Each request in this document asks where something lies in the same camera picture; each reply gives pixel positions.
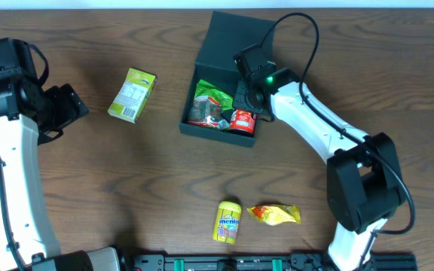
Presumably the red chips can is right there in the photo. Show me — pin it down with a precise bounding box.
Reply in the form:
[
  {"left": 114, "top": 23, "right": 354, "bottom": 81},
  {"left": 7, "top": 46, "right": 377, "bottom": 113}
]
[{"left": 229, "top": 109, "right": 258, "bottom": 136}]

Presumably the green candy bag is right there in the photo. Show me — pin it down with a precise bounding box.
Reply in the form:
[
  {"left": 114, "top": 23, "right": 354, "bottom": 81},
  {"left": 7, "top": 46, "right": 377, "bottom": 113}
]
[{"left": 187, "top": 80, "right": 234, "bottom": 130}]

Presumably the dark green box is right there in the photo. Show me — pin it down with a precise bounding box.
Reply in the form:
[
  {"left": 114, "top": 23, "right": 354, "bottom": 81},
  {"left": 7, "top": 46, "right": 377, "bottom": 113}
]
[{"left": 179, "top": 11, "right": 274, "bottom": 147}]

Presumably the yellow mentos bottle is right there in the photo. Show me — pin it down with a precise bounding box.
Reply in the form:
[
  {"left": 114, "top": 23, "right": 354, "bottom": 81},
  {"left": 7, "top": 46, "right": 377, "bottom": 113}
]
[{"left": 212, "top": 201, "right": 242, "bottom": 244}]

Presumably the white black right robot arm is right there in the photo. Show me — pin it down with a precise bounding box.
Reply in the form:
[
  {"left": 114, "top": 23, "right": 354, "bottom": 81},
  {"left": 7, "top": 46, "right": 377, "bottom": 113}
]
[{"left": 234, "top": 67, "right": 416, "bottom": 270}]

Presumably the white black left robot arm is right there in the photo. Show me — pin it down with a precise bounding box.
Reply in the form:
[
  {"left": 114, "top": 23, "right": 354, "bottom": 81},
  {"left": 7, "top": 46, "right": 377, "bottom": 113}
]
[{"left": 0, "top": 69, "right": 121, "bottom": 271}]

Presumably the green yellow juice carton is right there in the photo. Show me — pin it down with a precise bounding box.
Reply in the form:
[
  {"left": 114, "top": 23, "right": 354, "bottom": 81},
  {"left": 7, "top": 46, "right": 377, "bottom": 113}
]
[{"left": 108, "top": 68, "right": 157, "bottom": 123}]

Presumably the yellow snack packet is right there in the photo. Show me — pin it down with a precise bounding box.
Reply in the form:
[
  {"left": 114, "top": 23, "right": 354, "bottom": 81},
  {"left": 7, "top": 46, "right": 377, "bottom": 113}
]
[{"left": 247, "top": 204, "right": 301, "bottom": 226}]

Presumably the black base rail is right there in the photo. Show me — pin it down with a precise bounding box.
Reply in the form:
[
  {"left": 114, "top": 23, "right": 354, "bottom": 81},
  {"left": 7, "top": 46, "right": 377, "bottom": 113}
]
[{"left": 127, "top": 253, "right": 418, "bottom": 271}]

